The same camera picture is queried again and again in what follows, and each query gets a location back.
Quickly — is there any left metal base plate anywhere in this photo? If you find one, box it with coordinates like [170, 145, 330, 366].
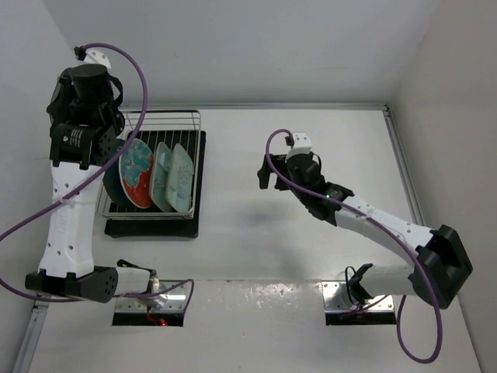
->
[114, 279, 192, 314]

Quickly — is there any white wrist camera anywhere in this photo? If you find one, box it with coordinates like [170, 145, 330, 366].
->
[74, 46, 111, 71]
[285, 132, 312, 159]

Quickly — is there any metal wire dish rack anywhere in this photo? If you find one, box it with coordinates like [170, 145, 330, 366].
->
[96, 110, 201, 220]

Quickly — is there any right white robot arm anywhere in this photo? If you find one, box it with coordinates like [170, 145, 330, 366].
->
[257, 153, 473, 309]

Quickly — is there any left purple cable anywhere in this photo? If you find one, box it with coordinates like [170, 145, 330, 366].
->
[0, 42, 194, 302]

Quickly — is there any aluminium frame rail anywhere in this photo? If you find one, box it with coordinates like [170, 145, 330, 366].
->
[381, 105, 426, 226]

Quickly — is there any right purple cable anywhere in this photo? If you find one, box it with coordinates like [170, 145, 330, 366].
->
[265, 129, 443, 364]

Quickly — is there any purple cable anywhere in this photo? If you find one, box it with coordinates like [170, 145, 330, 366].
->
[265, 129, 443, 364]
[0, 42, 194, 302]

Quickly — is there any metal base plate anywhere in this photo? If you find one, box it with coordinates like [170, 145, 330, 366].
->
[321, 281, 394, 315]
[114, 279, 192, 314]

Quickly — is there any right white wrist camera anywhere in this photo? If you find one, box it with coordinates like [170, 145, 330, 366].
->
[285, 132, 312, 159]

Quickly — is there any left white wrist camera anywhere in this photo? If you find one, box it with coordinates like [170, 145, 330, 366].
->
[74, 46, 111, 71]

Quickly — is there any light teal divided rectangular plate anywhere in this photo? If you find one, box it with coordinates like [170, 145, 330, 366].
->
[149, 142, 172, 212]

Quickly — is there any black drip tray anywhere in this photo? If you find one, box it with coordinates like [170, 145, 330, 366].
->
[104, 131, 207, 239]

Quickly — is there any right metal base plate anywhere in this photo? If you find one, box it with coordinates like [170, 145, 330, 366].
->
[321, 281, 394, 315]

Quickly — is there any round dark teal plate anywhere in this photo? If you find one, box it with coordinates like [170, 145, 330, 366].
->
[103, 159, 133, 207]

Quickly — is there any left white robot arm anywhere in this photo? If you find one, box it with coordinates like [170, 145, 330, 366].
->
[25, 64, 154, 303]

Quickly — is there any red and teal round plate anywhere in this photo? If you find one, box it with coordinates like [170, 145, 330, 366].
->
[118, 138, 154, 209]

